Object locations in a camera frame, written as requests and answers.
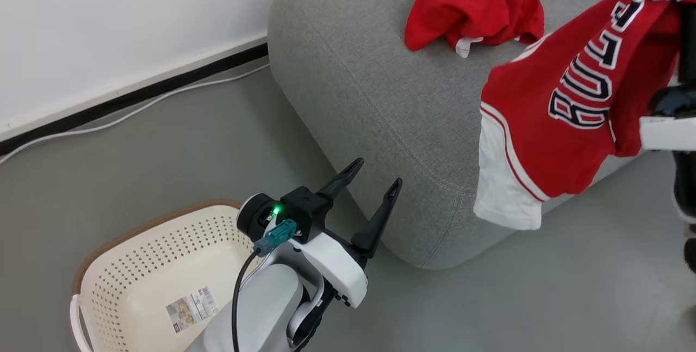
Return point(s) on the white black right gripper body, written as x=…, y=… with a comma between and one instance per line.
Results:
x=669, y=133

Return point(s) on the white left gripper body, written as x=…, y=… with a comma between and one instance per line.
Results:
x=337, y=270

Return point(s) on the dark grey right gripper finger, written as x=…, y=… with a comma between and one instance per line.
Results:
x=688, y=42

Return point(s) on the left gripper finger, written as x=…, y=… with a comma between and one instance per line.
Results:
x=380, y=221
x=340, y=183

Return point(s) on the red white basketball jersey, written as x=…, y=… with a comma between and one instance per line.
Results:
x=544, y=140

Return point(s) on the plain red t-shirt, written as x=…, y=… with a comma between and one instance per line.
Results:
x=473, y=4

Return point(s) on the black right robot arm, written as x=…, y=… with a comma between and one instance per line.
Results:
x=686, y=189

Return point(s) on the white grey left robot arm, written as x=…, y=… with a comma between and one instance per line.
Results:
x=266, y=308

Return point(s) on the cream perforated laundry basket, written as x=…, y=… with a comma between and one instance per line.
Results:
x=147, y=265

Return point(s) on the grey fabric sofa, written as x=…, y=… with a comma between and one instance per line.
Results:
x=380, y=96

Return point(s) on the paper label sticker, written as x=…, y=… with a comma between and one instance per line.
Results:
x=190, y=308

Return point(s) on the black baseboard strip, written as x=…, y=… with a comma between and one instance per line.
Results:
x=136, y=98

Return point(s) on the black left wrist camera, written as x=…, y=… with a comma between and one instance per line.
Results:
x=304, y=205

